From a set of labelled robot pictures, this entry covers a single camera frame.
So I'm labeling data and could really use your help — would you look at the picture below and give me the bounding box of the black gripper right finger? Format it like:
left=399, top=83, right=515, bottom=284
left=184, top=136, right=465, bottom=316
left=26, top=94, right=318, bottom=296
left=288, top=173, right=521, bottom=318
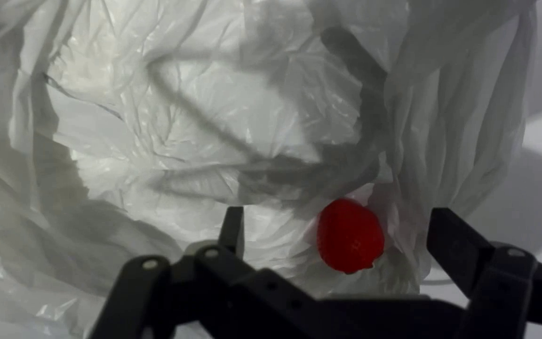
left=425, top=205, right=495, bottom=303

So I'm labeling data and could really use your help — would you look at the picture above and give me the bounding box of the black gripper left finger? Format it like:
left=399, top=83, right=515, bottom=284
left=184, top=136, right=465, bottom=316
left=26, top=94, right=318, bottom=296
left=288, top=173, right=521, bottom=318
left=218, top=205, right=246, bottom=258

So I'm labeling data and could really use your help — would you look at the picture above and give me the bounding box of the yellow tub red lid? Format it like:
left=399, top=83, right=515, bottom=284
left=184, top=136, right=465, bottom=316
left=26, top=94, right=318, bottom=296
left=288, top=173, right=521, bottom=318
left=316, top=198, right=387, bottom=277

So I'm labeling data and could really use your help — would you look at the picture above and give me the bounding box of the clear plastic bag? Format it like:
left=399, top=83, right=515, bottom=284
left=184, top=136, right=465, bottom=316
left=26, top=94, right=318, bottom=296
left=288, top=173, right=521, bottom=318
left=0, top=0, right=540, bottom=339

